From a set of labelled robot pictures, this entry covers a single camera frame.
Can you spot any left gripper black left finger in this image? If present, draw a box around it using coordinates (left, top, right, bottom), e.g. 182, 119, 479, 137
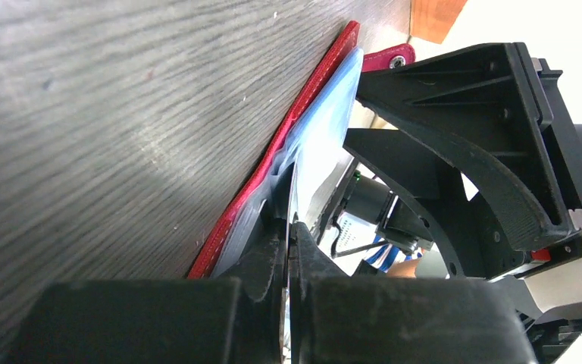
7, 218, 287, 363

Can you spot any orange compartment organizer tray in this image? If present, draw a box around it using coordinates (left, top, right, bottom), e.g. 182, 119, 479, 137
409, 0, 467, 44

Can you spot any red card holder wallet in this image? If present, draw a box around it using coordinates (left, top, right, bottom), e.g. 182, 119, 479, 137
187, 20, 416, 279

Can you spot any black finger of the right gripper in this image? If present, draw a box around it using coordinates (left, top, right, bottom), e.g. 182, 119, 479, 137
357, 42, 582, 251
343, 128, 482, 278

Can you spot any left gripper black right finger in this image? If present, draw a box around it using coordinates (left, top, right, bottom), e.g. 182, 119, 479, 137
289, 221, 536, 363

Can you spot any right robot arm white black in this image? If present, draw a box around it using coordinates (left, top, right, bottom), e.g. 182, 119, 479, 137
323, 42, 582, 321

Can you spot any dark grey credit card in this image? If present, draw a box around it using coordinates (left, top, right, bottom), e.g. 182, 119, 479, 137
281, 163, 297, 363

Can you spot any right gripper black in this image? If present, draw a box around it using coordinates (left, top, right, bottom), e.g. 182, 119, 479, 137
491, 120, 582, 322

